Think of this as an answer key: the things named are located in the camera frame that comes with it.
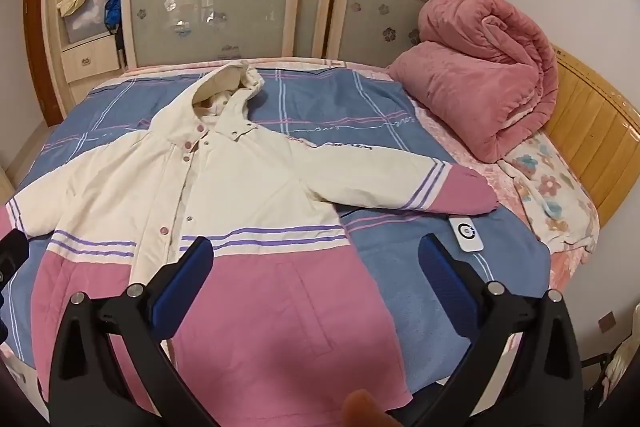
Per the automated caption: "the white and pink hooded jacket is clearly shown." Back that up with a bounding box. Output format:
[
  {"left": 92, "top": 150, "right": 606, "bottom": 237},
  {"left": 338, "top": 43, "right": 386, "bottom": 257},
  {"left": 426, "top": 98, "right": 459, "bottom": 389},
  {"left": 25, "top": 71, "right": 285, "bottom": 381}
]
[{"left": 0, "top": 62, "right": 498, "bottom": 415}]

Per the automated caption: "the white remote control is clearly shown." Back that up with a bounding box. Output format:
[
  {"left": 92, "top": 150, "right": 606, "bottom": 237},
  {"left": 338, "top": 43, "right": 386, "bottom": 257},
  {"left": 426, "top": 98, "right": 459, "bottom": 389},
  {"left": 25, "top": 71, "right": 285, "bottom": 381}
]
[{"left": 448, "top": 216, "right": 485, "bottom": 253}]

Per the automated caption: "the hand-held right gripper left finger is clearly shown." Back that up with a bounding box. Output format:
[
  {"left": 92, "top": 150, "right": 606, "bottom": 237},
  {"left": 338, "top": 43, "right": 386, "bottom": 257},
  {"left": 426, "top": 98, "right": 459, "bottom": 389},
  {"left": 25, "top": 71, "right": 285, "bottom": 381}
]
[{"left": 47, "top": 236, "right": 236, "bottom": 427}]

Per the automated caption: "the brown wooden door frame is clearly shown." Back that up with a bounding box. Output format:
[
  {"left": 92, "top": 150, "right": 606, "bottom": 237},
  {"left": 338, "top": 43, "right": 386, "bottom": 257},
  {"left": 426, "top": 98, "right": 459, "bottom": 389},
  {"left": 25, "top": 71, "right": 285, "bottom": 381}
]
[{"left": 22, "top": 0, "right": 63, "bottom": 128}]

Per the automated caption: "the wooden headboard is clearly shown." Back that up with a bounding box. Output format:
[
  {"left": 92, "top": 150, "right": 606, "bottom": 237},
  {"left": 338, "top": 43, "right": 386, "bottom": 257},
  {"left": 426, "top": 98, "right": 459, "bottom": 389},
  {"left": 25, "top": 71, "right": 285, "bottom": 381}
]
[{"left": 542, "top": 44, "right": 640, "bottom": 230}]

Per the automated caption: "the person's right hand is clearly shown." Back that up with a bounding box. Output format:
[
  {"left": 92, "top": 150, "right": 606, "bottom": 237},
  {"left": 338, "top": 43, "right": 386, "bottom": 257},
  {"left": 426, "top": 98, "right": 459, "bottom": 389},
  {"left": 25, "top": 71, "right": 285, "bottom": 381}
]
[{"left": 341, "top": 389, "right": 396, "bottom": 427}]

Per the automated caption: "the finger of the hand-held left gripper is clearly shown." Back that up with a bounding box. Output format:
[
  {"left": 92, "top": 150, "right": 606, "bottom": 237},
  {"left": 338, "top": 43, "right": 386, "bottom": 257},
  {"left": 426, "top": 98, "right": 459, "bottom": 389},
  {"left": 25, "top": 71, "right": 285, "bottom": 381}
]
[{"left": 0, "top": 229, "right": 30, "bottom": 289}]

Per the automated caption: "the cream cloth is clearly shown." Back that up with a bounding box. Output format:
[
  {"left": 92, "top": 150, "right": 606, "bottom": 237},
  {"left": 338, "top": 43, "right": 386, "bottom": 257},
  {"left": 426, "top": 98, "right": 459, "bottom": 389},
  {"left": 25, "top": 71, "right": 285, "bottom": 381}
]
[{"left": 602, "top": 342, "right": 637, "bottom": 389}]

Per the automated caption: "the folded pink quilt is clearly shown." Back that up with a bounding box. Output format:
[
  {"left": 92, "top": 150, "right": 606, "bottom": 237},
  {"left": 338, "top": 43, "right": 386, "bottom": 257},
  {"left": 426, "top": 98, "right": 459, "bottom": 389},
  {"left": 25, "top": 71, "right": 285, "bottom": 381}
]
[{"left": 386, "top": 0, "right": 560, "bottom": 164}]

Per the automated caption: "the wardrobe drawer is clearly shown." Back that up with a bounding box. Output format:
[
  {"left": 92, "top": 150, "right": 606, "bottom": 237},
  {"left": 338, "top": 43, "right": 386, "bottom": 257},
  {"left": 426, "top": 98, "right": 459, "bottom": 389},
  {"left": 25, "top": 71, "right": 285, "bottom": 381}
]
[{"left": 62, "top": 41, "right": 122, "bottom": 82}]

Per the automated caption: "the blue plaid bed sheet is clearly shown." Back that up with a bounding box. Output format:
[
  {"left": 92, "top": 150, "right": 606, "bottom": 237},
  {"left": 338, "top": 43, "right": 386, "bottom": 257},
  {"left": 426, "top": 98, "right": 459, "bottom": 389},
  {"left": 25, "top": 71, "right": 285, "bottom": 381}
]
[{"left": 0, "top": 62, "right": 553, "bottom": 388}]

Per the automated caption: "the beige wooden wardrobe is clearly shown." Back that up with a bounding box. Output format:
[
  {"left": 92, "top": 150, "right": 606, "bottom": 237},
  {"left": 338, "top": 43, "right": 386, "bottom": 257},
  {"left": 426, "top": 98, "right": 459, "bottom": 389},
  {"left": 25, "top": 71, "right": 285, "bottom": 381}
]
[{"left": 40, "top": 0, "right": 493, "bottom": 118}]

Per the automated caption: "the blue garment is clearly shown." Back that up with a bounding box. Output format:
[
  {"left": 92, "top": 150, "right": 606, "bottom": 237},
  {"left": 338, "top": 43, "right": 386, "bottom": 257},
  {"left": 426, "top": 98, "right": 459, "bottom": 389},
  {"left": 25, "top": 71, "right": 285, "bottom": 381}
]
[{"left": 102, "top": 0, "right": 124, "bottom": 35}]

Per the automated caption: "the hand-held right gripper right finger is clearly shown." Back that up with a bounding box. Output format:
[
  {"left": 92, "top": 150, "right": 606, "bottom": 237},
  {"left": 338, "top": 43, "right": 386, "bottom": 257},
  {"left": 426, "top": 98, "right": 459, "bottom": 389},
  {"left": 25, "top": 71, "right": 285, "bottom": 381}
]
[{"left": 414, "top": 233, "right": 585, "bottom": 427}]

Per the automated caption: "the floral pillow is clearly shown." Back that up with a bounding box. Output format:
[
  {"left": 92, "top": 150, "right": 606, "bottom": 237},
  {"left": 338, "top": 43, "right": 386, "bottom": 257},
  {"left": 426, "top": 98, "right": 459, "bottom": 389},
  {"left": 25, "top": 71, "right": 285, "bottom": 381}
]
[{"left": 497, "top": 132, "right": 600, "bottom": 253}]

